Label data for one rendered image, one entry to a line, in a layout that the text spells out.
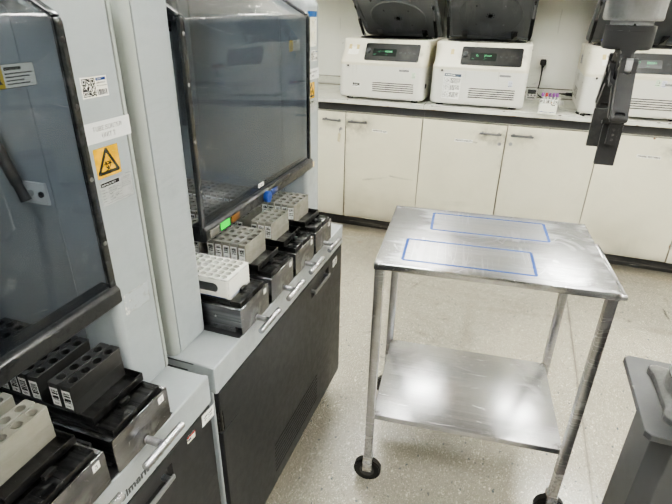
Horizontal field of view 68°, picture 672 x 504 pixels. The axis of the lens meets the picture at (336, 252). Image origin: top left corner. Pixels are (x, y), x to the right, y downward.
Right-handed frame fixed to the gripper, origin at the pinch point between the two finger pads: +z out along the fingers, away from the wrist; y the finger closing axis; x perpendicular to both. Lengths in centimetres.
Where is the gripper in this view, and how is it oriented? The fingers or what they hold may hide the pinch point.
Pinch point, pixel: (599, 148)
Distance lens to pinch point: 102.0
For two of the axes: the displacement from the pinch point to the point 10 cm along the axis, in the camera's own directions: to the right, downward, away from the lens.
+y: 3.3, -4.1, 8.5
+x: -9.4, -1.6, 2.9
